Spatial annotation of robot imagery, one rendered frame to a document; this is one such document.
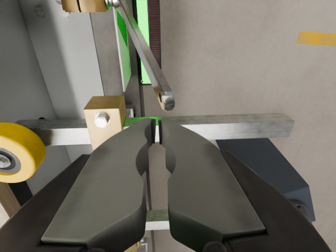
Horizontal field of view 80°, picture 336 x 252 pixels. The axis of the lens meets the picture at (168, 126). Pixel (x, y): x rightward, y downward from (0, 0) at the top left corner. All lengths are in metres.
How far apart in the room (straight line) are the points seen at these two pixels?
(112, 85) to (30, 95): 0.18
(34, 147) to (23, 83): 0.23
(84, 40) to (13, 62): 0.15
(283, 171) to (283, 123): 0.66
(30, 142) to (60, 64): 0.28
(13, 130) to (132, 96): 0.23
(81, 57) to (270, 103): 1.15
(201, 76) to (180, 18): 0.32
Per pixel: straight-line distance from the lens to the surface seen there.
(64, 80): 0.57
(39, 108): 0.56
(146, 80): 0.44
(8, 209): 0.43
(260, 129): 0.35
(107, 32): 0.43
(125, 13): 0.21
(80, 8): 0.26
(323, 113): 1.66
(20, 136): 0.32
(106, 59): 0.44
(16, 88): 0.50
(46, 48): 0.56
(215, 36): 1.17
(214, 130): 0.32
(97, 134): 0.31
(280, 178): 0.99
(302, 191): 0.97
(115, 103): 0.30
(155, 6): 0.42
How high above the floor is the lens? 1.12
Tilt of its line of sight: 59 degrees down
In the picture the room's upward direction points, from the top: 174 degrees clockwise
